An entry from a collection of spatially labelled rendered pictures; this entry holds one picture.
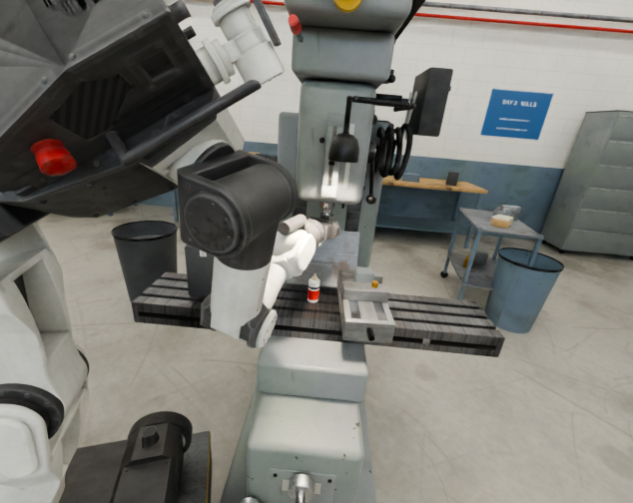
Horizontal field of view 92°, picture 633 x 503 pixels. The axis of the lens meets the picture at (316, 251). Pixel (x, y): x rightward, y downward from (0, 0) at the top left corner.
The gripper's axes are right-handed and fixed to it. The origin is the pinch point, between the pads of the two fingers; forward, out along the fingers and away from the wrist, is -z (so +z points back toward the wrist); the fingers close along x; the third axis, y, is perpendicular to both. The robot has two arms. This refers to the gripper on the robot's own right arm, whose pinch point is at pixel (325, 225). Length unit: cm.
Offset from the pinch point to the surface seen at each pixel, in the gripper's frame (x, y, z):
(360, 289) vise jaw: -15.5, 18.4, 2.7
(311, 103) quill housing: 3.0, -34.8, 11.1
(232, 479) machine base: 18, 102, 28
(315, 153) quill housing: 1.1, -22.7, 10.3
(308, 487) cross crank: -19, 57, 42
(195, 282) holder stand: 38.8, 24.3, 19.4
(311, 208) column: 20.1, 4.1, -31.9
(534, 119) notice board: -123, -68, -500
